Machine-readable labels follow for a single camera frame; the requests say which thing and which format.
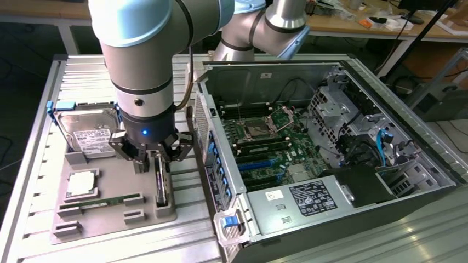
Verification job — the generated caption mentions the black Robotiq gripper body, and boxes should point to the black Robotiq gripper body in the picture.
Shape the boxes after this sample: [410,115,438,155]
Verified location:
[119,109,179,154]

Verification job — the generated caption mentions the green graphics card black shroud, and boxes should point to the green graphics card black shroud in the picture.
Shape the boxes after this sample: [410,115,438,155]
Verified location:
[153,150,173,205]

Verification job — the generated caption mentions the hard disk in blue carrier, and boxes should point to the hard disk in blue carrier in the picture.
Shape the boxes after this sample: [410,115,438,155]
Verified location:
[47,100,123,160]

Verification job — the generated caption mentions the silver CPU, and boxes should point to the silver CPU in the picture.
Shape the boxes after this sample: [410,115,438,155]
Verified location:
[67,172,101,197]

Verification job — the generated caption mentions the CPU socket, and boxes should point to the CPU socket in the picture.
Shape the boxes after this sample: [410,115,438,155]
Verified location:
[243,117,273,141]

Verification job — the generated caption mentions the blue expansion slot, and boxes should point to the blue expansion slot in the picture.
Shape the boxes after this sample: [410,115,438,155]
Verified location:
[238,159,282,172]

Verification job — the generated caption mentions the silver socket cover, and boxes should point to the silver socket cover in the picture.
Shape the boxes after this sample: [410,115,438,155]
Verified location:
[266,105,297,132]

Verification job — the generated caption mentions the grey parts rack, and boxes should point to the grey parts rack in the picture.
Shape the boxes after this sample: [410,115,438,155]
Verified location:
[50,149,179,246]

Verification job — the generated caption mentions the silver chipset heat sink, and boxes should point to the silver chipset heat sink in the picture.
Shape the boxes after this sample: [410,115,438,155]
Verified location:
[286,163,311,183]

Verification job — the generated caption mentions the green Dell motherboard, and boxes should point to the green Dell motherboard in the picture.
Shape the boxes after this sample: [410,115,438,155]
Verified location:
[219,102,333,192]

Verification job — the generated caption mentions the silver power supply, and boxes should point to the silver power supply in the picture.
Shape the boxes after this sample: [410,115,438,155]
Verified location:
[246,175,357,237]

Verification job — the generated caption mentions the silver disk bay cage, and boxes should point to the silver disk bay cage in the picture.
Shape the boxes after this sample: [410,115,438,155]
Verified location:
[306,68,371,138]

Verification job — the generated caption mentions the black plastic air shroud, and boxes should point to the black plastic air shroud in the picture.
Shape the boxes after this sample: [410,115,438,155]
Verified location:
[317,165,399,208]

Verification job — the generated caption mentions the open black PC case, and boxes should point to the open black PC case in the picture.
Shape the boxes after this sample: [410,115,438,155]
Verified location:
[185,60,463,263]

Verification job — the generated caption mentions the silver perforated disk bay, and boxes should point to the silver perforated disk bay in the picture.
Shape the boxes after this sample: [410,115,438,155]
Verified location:
[377,158,441,198]

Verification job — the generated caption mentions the dark grey floor unit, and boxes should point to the dark grey floor unit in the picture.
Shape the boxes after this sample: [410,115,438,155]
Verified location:
[413,82,468,123]

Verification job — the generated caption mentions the black monitor stand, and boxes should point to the black monitor stand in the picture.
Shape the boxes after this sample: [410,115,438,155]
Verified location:
[397,0,426,24]

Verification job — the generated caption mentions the black slanted stand pole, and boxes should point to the black slanted stand pole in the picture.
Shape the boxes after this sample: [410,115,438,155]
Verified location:
[375,0,462,77]

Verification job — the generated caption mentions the white flat box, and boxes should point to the white flat box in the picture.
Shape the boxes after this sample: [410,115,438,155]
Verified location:
[435,20,468,35]

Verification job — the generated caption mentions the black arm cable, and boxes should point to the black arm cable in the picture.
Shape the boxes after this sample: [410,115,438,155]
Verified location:
[171,0,195,110]

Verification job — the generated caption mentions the black wire bundle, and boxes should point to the black wire bundle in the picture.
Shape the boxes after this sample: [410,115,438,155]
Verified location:
[335,134,389,168]

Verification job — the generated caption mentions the wooden desk white frame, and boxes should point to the wooden desk white frame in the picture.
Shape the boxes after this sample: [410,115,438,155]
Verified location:
[0,0,468,80]

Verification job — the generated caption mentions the blue data wire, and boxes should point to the blue data wire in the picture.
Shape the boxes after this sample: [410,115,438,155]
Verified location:
[375,127,395,168]

